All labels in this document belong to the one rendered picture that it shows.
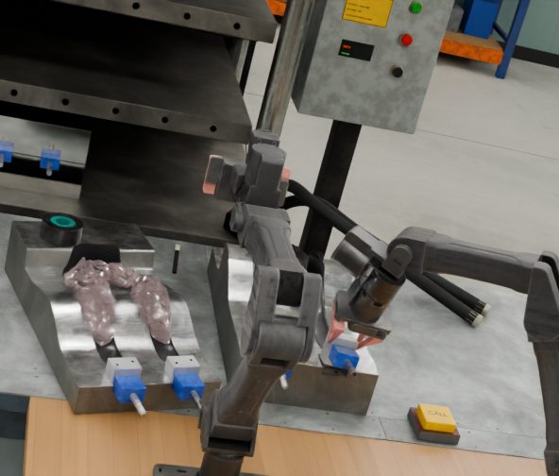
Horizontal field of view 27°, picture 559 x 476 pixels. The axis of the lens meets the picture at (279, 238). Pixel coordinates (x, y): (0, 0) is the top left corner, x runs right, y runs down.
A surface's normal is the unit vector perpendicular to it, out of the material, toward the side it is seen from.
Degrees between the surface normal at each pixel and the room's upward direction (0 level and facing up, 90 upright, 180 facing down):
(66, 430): 0
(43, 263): 78
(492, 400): 0
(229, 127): 90
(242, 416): 120
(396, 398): 0
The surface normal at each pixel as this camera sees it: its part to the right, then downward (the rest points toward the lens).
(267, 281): 0.24, 0.00
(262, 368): 0.01, 0.82
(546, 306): -0.39, 0.29
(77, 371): 0.24, -0.89
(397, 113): 0.14, 0.44
